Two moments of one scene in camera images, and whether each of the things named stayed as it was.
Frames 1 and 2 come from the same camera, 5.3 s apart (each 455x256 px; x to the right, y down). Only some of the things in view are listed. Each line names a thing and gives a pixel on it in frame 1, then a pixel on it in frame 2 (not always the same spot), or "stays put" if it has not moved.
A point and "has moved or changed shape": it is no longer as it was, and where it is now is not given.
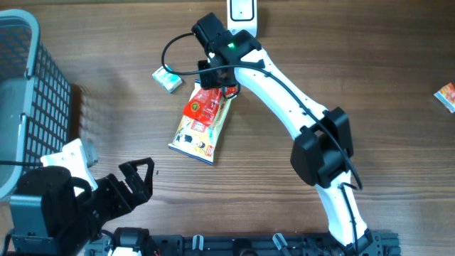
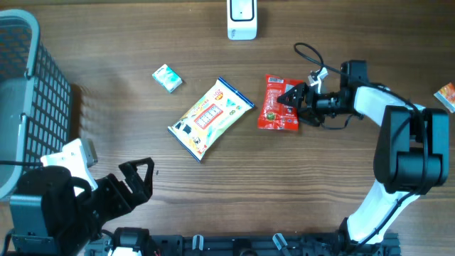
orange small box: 446,95 stays put
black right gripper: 207,82 to 302,89
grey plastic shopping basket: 36,110 stays put
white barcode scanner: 242,15 stays put
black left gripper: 143,189 stays put
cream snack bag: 197,140 has moved or changed shape
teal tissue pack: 168,80 stays put
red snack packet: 203,106 to 273,114
